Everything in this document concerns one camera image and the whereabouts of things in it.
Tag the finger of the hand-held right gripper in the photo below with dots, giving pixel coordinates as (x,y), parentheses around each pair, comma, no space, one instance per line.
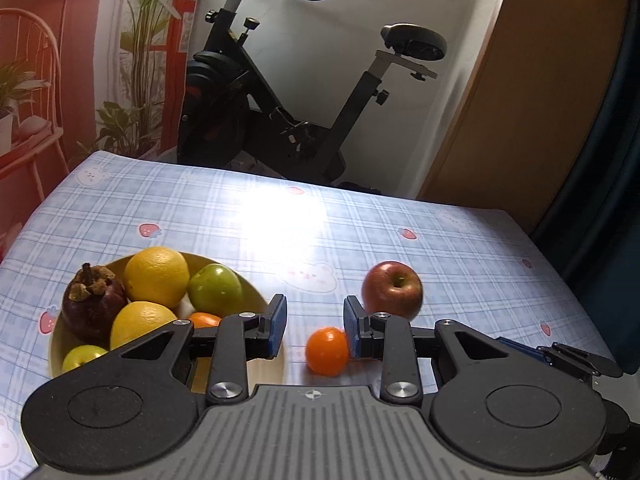
(575,358)

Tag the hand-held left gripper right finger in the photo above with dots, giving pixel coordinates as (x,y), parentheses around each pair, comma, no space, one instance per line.
(350,327)

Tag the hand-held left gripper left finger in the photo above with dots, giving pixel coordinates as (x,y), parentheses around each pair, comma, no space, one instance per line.
(277,325)

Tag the small orange tangerine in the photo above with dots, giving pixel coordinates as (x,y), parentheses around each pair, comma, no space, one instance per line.
(205,319)
(327,352)

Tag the cream oval plate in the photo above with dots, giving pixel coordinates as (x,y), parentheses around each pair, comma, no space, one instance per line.
(255,295)

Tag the green apple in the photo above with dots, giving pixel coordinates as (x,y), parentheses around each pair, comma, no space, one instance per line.
(215,287)

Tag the yellow lemon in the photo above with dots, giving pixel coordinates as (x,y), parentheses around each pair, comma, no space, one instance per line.
(156,275)
(142,322)

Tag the dark purple mangosteen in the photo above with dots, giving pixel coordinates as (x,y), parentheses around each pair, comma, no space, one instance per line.
(92,307)

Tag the yellow-green apple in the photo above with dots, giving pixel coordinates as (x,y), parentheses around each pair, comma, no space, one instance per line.
(82,356)

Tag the red apple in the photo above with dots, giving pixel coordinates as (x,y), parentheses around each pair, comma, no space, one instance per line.
(392,290)

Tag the blue plaid tablecloth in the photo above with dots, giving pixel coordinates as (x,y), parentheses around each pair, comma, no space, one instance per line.
(225,210)

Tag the dark blue curtain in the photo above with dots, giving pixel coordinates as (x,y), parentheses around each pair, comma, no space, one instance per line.
(610,210)

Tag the black exercise bike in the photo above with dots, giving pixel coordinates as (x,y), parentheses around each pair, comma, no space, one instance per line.
(225,110)

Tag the brown wooden panel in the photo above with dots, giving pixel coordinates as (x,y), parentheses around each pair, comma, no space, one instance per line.
(525,85)

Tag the printed wall backdrop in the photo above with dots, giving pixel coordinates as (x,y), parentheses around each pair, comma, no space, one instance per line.
(75,60)

